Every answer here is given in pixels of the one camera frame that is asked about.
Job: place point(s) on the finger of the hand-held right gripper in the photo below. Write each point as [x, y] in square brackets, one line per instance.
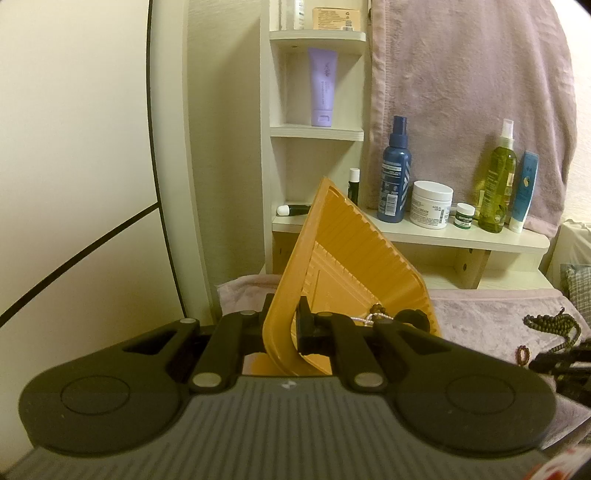
[547, 363]

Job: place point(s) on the white panel with black trim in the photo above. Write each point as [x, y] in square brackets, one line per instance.
[69, 138]

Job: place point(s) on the light blue tube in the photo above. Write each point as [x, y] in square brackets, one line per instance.
[524, 194]

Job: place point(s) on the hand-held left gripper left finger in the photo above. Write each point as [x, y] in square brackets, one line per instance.
[254, 332]

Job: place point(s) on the black roll-on stick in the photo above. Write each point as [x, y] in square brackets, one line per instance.
[295, 210]

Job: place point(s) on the white cream jar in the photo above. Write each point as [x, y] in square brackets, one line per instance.
[431, 205]

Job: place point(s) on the pink fleece blanket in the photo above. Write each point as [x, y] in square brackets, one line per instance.
[461, 69]
[480, 314]

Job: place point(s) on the blue spray bottle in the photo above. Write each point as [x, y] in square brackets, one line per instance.
[395, 180]

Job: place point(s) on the clear white bottle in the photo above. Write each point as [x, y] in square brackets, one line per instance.
[292, 14]

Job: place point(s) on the lavender cosmetic tube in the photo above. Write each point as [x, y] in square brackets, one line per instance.
[322, 87]

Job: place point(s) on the green spray bottle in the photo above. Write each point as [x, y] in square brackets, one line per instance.
[497, 189]

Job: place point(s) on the small green-label jar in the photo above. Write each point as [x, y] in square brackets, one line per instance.
[463, 217]

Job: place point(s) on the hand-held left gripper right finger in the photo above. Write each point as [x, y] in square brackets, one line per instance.
[305, 325]

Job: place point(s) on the beige cardboard box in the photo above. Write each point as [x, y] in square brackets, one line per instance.
[337, 19]

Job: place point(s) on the grey plaid pillow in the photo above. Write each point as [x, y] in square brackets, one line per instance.
[579, 288]

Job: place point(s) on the cream wooden shelf unit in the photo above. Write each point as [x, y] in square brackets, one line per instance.
[415, 235]

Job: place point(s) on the orange plastic tray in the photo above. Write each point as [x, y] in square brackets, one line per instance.
[351, 258]

